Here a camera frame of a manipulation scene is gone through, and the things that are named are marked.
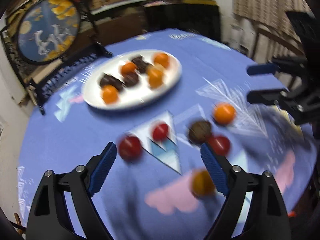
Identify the dark purple mangosteen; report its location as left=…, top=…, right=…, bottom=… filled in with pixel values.
left=122, top=72, right=139, bottom=88
left=188, top=120, right=212, bottom=144
left=130, top=55, right=152, bottom=73
left=99, top=72, right=125, bottom=92

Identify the large black panel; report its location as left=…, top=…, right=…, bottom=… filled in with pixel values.
left=144, top=4, right=222, bottom=42

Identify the round deer screen black stand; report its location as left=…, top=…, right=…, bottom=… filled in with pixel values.
left=0, top=0, right=113, bottom=115

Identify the orange tangerine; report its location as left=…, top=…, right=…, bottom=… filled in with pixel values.
left=191, top=169, right=216, bottom=197
left=101, top=85, right=119, bottom=104
left=147, top=69, right=165, bottom=88
left=153, top=52, right=171, bottom=68
left=121, top=62, right=137, bottom=75
left=213, top=102, right=236, bottom=125

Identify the red plum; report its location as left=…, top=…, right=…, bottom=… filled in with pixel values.
left=207, top=135, right=231, bottom=156
left=118, top=135, right=143, bottom=161
left=151, top=122, right=169, bottom=141

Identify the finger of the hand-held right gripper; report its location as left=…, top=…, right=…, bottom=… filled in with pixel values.
left=246, top=57, right=308, bottom=77
left=246, top=87, right=314, bottom=127

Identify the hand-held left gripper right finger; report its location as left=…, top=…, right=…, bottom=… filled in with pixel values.
left=200, top=142, right=292, bottom=240

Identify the brown wooden chair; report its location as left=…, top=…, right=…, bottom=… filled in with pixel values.
left=230, top=25, right=308, bottom=64

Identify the beige patterned curtain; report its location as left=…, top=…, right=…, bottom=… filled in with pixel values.
left=231, top=0, right=309, bottom=30

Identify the white round plate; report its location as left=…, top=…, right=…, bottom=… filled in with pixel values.
left=82, top=49, right=182, bottom=110

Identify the tan round fruit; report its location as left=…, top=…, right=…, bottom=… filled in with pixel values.
left=147, top=64, right=166, bottom=73

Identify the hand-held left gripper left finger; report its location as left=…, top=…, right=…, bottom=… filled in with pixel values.
left=26, top=141, right=118, bottom=240

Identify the brown cardboard sheet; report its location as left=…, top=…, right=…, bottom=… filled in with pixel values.
left=96, top=12, right=148, bottom=47

